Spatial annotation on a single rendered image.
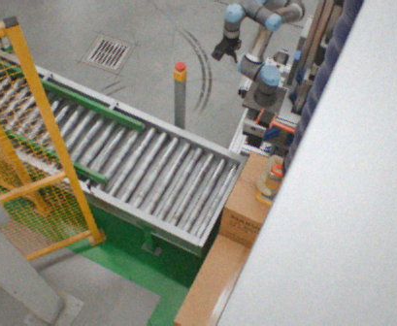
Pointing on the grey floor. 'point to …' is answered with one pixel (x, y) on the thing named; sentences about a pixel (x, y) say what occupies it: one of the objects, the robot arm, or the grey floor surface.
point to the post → (180, 98)
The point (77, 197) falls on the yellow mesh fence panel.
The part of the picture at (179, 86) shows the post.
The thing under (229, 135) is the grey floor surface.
